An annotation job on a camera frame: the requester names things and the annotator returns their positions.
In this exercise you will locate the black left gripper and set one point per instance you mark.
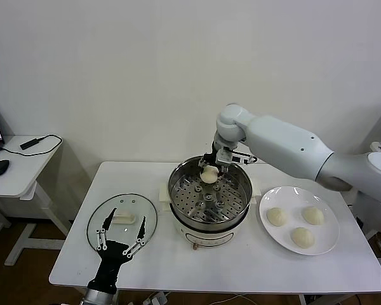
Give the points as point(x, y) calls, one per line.
point(109, 260)

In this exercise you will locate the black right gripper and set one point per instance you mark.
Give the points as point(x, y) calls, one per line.
point(216, 152)

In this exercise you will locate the white steamed baozi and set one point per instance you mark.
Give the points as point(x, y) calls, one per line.
point(313, 215)
point(277, 217)
point(301, 237)
point(208, 176)

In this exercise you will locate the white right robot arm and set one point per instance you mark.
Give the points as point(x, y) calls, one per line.
point(289, 146)

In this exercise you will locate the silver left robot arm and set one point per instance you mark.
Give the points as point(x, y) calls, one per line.
point(100, 297)

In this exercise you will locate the stainless steel steamer basket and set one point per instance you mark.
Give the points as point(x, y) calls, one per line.
point(238, 190)

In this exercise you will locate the white electric cooker base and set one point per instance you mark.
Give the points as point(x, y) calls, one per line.
point(206, 238)

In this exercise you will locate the white floor power strip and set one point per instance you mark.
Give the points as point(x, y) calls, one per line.
point(157, 298)

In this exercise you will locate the white side desk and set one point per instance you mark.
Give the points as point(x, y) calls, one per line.
point(25, 168)

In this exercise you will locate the black slim adapter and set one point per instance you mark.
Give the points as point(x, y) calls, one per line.
point(30, 144)

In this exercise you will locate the white round plate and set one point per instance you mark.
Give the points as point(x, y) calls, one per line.
point(328, 232)

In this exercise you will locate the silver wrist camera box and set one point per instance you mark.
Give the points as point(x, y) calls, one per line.
point(223, 157)

